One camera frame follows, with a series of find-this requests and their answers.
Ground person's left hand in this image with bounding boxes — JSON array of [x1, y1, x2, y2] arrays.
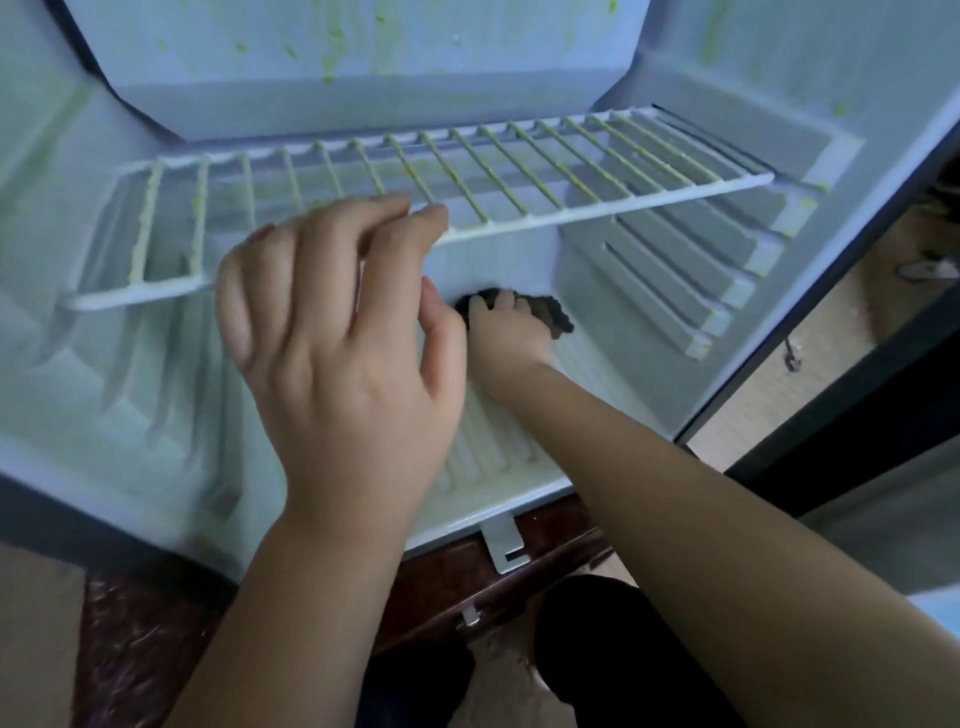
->
[[214, 192, 470, 549]]

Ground person's right hand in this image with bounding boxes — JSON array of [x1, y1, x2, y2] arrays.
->
[[465, 291, 560, 399]]

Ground dark grey cloth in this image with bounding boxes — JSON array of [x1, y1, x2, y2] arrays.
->
[[454, 288, 576, 341]]

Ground grey mini fridge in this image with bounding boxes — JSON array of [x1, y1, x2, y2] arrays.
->
[[0, 0, 960, 587]]

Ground fridge door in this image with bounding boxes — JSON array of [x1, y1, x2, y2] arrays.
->
[[727, 285, 960, 639]]

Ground person's right forearm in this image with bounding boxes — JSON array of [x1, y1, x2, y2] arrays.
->
[[487, 360, 960, 728]]

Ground person's dark trousers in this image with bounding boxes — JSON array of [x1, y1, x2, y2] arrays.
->
[[352, 573, 752, 728]]

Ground dark red wooden stand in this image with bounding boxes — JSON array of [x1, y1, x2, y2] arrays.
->
[[72, 495, 617, 728]]

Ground white wire shelf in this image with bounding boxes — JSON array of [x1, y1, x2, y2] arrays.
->
[[60, 105, 777, 314]]

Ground black power cable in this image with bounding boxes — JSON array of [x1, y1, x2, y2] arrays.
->
[[780, 255, 960, 374]]

